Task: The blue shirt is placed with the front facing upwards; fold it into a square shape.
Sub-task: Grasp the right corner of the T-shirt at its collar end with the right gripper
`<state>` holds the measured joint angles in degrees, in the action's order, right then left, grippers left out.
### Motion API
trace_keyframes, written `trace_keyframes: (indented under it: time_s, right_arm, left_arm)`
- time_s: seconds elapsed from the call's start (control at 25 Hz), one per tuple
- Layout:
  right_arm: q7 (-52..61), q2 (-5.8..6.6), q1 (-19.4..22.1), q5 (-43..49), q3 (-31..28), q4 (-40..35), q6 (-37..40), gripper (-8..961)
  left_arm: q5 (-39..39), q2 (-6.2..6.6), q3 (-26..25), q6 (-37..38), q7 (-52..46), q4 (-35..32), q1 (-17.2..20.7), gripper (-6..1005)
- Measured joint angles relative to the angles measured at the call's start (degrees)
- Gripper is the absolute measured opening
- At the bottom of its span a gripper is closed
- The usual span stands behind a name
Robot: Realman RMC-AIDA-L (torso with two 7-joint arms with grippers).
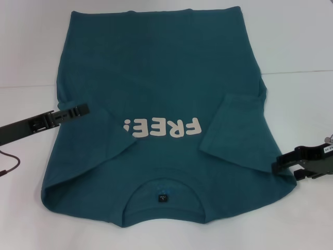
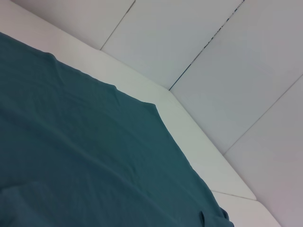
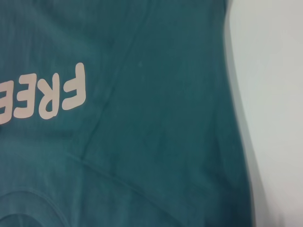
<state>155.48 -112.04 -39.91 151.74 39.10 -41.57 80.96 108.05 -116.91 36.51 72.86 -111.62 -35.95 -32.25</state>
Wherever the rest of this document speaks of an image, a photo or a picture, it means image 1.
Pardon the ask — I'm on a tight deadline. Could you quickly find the left arm plug cable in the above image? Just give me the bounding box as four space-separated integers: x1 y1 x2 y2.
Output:
0 149 21 178

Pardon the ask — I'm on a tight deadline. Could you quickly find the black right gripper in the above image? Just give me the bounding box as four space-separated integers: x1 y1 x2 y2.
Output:
271 145 333 181

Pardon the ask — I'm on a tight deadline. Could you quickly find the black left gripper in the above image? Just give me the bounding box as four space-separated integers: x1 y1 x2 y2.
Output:
0 103 91 146

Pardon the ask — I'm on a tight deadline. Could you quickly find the teal blue FREE t-shirt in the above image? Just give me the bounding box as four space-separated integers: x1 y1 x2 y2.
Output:
43 8 298 229

